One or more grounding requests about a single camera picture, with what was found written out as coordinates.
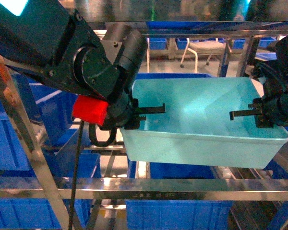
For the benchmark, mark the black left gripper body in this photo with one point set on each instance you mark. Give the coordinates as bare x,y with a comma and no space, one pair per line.
123,50

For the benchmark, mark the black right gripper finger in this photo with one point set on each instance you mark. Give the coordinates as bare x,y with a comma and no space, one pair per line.
254,106
241,113

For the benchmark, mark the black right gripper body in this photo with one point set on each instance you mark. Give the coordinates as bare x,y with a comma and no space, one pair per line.
274,111

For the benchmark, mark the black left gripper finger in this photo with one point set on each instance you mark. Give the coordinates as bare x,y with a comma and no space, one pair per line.
139,118
150,110

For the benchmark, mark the light turquoise plastic bin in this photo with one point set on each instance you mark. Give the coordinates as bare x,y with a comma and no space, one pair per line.
196,128

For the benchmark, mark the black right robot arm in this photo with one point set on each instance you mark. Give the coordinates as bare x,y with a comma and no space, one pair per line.
275,72

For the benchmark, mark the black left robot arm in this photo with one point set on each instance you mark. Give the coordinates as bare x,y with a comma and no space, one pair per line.
58,48

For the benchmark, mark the blue bin lower shelf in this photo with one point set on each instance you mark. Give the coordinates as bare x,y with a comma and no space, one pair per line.
177,214

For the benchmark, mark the blue bin shelf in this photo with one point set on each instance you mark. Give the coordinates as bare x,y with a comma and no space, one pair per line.
52,107
177,214

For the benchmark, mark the blue bin left shelf front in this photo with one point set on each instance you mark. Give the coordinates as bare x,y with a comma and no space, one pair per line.
52,107

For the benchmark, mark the red left wrist part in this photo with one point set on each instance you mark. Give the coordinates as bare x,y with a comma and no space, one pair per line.
90,109

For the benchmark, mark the blue bin behind turquoise bin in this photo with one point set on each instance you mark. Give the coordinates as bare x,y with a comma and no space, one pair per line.
142,76

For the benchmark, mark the white stool right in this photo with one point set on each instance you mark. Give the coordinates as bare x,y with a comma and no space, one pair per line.
209,47

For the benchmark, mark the stainless steel shelf rail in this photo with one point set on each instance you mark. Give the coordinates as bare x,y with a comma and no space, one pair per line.
150,189

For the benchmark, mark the steel shelf upright post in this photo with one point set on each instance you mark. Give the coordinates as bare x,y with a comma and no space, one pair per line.
26,132

